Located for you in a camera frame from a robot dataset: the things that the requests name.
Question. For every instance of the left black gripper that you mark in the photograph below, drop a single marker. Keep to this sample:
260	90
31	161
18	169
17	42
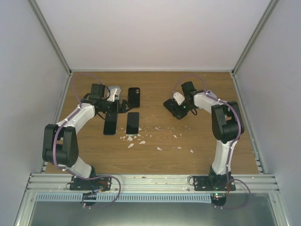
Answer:
118	109

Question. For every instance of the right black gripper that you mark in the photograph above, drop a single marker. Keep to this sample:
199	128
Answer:
178	113

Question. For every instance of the light blue phone case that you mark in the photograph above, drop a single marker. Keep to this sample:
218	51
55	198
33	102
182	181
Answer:
116	89

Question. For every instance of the black cased phone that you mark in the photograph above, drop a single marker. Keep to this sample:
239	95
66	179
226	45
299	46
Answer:
169	106
134	97

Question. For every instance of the black smartphone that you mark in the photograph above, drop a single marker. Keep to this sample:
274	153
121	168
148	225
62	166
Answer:
132	123
110	124

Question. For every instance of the lilac phone case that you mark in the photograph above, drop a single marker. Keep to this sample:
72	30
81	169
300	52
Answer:
210	94

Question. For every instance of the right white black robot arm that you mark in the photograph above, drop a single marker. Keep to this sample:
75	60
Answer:
227	126

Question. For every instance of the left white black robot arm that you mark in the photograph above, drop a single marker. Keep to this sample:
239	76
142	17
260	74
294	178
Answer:
60	143

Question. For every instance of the white debris pieces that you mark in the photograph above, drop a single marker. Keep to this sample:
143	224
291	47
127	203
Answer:
158	134

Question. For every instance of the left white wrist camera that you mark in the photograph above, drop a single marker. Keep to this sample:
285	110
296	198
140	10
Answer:
113	94

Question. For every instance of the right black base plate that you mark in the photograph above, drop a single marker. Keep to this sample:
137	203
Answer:
202	183

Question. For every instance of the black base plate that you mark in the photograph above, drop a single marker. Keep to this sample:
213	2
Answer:
202	183
95	185

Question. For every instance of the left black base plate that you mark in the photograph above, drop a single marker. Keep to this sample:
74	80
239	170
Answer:
95	185

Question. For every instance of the grey slotted cable duct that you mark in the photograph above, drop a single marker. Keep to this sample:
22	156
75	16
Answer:
127	197

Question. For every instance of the aluminium front rail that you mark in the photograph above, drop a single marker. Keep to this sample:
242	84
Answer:
135	183

